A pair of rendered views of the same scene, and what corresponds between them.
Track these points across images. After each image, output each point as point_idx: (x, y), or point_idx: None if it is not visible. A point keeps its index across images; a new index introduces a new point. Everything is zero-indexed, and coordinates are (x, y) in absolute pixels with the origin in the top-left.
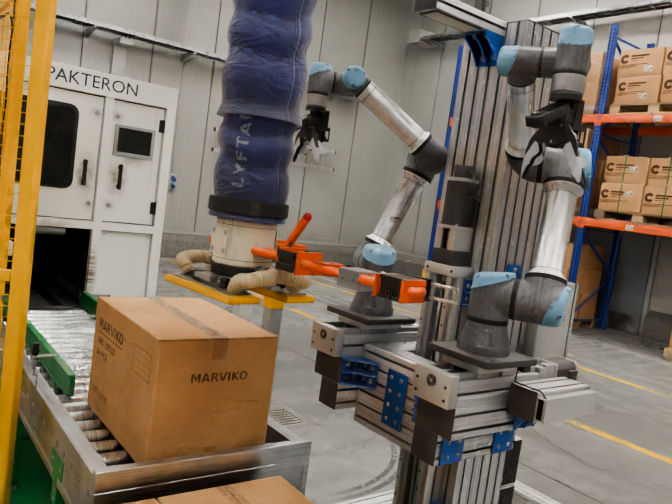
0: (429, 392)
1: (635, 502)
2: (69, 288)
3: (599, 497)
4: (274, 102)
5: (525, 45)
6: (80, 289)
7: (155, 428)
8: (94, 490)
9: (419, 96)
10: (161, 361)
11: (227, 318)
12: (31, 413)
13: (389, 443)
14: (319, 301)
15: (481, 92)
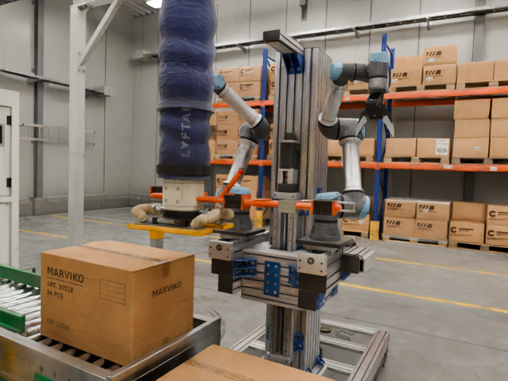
0: (310, 268)
1: (346, 310)
2: None
3: (329, 312)
4: (203, 99)
5: (317, 61)
6: None
7: (135, 334)
8: None
9: (146, 92)
10: (135, 286)
11: (148, 249)
12: None
13: (209, 312)
14: (108, 233)
15: (292, 89)
